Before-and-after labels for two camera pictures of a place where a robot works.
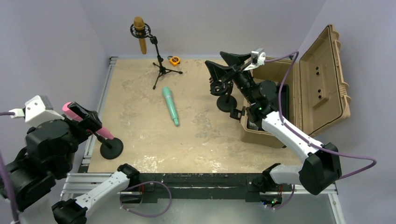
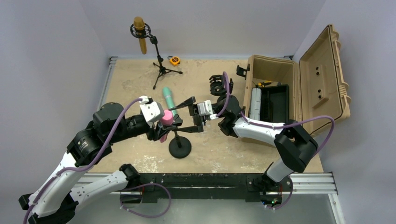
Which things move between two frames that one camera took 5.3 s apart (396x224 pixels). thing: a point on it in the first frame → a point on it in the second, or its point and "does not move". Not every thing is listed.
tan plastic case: [319, 97] does not move
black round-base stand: [110, 148] → [180, 147]
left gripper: [90, 119] → [154, 132]
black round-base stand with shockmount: [226, 103] does not move
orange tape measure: [174, 60] does not move
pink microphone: [103, 131] → [167, 119]
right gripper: [218, 72] → [197, 120]
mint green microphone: [167, 94] does not move
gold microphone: [139, 24] does not move
